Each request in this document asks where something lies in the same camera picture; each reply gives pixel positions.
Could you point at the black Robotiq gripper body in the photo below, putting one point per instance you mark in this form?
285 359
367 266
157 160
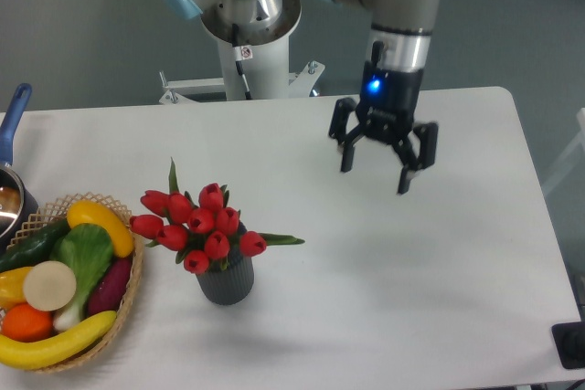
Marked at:
387 101

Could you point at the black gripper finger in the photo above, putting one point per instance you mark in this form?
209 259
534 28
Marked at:
417 152
346 140

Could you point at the red tulip bouquet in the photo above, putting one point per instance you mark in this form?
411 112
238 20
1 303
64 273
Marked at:
205 233

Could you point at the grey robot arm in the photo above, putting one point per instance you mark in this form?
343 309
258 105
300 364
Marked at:
399 36

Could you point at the dark grey ribbed vase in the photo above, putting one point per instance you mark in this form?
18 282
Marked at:
231 285

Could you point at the black device at edge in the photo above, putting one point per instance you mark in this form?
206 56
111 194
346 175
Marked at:
569 341

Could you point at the green bok choy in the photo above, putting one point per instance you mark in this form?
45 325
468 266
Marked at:
87 251

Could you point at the purple sweet potato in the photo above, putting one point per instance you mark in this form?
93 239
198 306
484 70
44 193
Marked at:
108 294

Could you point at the green cucumber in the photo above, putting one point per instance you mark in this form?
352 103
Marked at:
35 248

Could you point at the beige round disc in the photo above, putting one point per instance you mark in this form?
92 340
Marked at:
49 286

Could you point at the woven wicker basket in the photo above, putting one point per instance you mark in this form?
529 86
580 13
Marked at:
56 210

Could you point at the yellow bell pepper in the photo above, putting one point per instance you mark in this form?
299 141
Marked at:
11 287

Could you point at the orange fruit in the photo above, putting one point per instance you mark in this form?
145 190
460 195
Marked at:
24 323

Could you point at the yellow banana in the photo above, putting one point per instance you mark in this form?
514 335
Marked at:
56 349

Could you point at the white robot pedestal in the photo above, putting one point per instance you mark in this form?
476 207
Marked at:
252 38

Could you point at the blue handled saucepan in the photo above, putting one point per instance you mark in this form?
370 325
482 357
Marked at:
17 204

